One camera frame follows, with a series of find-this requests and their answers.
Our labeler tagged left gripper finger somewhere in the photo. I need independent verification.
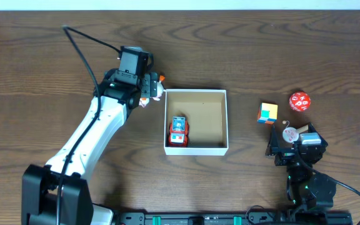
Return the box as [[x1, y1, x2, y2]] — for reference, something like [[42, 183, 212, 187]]
[[150, 72, 159, 96], [140, 74, 151, 98]]

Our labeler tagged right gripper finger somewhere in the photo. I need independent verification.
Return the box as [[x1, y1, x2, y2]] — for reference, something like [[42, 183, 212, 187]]
[[306, 122, 324, 138], [267, 125, 279, 150]]

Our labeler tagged white duck toy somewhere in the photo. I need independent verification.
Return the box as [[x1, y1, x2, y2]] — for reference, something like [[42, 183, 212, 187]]
[[139, 75, 165, 108]]

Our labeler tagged colourful puzzle cube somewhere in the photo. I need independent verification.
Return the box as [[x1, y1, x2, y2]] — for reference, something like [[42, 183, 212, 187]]
[[257, 102, 278, 124]]

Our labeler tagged red toy car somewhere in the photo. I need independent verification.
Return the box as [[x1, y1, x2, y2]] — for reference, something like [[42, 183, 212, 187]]
[[168, 116, 189, 148]]

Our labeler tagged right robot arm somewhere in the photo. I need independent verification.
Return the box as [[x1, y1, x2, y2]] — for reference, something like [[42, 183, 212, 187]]
[[265, 123, 336, 210]]

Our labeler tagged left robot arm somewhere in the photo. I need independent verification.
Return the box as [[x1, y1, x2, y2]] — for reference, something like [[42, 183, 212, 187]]
[[21, 46, 161, 224]]

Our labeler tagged red ball with letters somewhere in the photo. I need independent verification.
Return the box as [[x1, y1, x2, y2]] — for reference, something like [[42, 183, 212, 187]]
[[289, 91, 311, 112]]

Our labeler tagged white cardboard box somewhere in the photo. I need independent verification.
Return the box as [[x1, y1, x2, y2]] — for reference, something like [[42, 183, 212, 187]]
[[164, 89, 229, 156]]

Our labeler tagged left black cable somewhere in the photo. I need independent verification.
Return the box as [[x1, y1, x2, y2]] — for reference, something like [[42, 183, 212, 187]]
[[54, 24, 123, 225]]

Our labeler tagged black cable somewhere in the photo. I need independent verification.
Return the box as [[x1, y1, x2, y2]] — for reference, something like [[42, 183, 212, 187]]
[[294, 149, 360, 225], [54, 24, 123, 225]]

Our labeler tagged right black cable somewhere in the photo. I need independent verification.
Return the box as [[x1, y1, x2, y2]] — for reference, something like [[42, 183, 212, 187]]
[[294, 149, 360, 225]]

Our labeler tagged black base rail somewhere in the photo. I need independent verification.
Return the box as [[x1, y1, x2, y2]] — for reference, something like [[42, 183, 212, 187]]
[[111, 211, 353, 225]]

